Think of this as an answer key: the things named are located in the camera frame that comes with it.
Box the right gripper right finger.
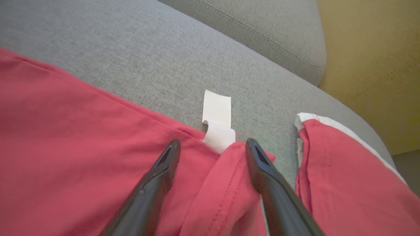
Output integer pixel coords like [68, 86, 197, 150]
[245, 138, 325, 236]

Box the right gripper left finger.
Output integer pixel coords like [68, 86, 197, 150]
[98, 139, 181, 236]

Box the red garment with white trim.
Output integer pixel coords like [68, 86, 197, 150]
[0, 48, 420, 236]

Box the large grey sofa seat cushion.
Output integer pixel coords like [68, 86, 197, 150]
[0, 0, 396, 190]

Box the grey sofa cushion with seam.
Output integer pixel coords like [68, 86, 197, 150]
[157, 0, 327, 87]

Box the yellow sofa backrest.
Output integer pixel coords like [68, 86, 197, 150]
[317, 0, 420, 156]

